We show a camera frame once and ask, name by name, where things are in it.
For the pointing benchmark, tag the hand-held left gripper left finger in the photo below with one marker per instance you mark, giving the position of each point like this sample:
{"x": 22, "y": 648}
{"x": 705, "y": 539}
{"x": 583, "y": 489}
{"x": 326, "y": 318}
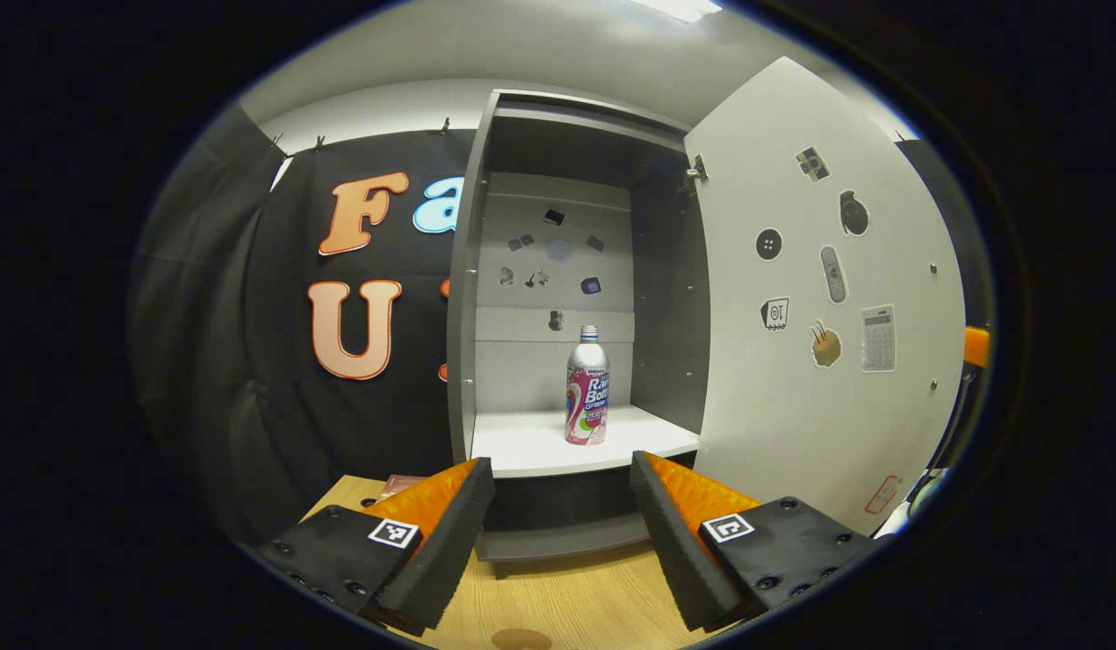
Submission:
{"x": 450, "y": 542}

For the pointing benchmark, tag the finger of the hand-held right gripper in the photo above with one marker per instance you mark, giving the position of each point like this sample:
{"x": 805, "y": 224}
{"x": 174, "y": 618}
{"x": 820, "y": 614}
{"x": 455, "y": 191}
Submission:
{"x": 976, "y": 346}

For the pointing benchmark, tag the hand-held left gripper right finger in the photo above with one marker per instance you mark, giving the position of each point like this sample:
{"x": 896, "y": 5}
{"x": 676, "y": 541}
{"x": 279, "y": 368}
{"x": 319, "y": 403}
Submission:
{"x": 666, "y": 542}

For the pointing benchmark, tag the round cork coaster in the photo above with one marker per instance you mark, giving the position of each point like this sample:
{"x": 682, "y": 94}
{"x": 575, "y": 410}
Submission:
{"x": 522, "y": 640}

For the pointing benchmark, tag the silver pink drink bottle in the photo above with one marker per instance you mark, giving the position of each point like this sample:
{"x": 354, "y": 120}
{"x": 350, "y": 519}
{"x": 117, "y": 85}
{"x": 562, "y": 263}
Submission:
{"x": 587, "y": 397}

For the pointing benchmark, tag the white cabinet door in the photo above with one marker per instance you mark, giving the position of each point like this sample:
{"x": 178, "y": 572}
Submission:
{"x": 793, "y": 433}

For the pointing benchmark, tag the grey cabinet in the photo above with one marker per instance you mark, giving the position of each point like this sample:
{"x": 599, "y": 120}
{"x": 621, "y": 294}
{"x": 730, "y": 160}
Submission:
{"x": 666, "y": 316}

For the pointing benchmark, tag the metal door hinge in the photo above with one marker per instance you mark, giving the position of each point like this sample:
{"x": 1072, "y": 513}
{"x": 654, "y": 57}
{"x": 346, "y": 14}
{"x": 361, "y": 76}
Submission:
{"x": 698, "y": 169}

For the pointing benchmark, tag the white small shelf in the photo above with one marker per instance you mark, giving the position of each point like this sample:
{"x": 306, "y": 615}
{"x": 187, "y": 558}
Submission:
{"x": 899, "y": 522}

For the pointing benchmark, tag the black backdrop cloth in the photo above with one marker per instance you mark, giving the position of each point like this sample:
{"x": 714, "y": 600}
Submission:
{"x": 251, "y": 361}

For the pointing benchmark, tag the ceiling light panel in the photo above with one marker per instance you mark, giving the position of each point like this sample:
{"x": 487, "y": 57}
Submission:
{"x": 680, "y": 7}

